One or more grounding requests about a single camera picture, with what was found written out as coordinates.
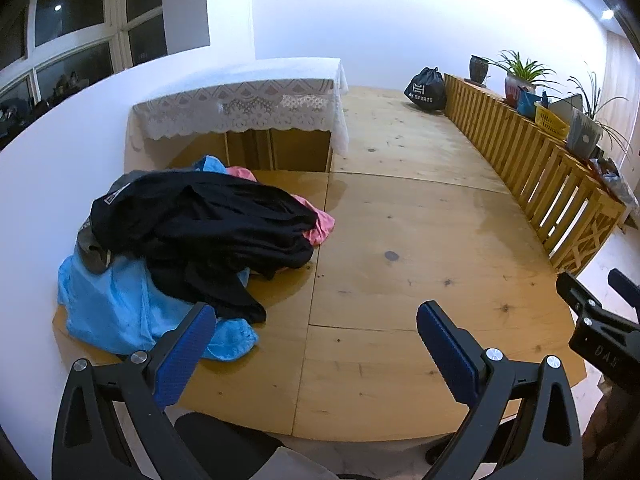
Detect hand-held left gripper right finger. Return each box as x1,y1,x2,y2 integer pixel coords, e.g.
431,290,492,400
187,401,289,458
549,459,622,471
417,301,585,480

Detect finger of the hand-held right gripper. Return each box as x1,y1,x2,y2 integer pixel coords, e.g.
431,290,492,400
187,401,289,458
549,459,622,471
607,268,640,307
556,271,603,318

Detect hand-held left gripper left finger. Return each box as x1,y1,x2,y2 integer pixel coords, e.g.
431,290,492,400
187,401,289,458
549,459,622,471
52,301,217,480

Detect navy blue t-shirt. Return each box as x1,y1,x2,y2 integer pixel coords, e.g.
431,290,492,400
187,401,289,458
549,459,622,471
91,170,320,281

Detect person's right forearm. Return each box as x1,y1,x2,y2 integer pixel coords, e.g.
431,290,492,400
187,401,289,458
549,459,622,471
582,377,640,480

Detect black garment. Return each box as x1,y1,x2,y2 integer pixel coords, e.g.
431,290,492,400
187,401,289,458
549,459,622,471
150,260,268,325

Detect light blue garment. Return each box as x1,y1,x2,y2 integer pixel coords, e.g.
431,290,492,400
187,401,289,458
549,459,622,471
56,155,261,362

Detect person's black trousers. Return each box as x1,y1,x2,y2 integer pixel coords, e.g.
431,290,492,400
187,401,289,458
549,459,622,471
174,412,286,480

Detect pile of coloured clutter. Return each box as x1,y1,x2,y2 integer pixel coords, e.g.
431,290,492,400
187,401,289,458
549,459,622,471
589,157,627,198

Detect wooden slatted fence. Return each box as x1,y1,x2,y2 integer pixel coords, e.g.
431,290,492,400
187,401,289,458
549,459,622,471
442,73,629,279

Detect dark grey garment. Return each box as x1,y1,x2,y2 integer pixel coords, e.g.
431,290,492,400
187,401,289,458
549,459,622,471
75,170,151,276

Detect yellow plastic basket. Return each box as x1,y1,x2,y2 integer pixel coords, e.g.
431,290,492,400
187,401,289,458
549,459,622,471
534,104,572,141

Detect pink garment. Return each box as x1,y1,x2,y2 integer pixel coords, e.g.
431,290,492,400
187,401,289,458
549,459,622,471
227,165,336,247

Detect light grey board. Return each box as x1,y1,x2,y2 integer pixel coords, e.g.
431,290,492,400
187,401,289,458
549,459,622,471
547,94,586,123

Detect long-leaved green plant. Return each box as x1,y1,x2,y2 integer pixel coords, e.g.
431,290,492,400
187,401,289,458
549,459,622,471
567,71,635,161

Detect blue bag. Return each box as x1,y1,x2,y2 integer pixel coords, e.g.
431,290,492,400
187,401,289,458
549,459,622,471
516,87,546,118

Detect green plant in patterned pot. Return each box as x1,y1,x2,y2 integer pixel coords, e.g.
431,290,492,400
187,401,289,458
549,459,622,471
484,50,563,107

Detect wooden cabinet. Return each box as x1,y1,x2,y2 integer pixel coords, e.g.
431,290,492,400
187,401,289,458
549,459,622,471
131,127,335,175

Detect dark ceramic vase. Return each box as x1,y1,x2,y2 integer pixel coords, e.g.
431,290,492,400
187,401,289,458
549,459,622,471
468,54,493,86

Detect white lace tablecloth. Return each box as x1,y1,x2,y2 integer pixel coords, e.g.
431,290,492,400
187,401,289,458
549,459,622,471
127,56,350,157

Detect black drawstring bag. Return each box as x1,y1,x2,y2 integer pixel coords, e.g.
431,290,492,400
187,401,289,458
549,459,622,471
403,66,448,112

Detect window with white frame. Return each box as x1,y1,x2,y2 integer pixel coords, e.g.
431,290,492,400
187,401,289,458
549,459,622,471
0,0,169,138

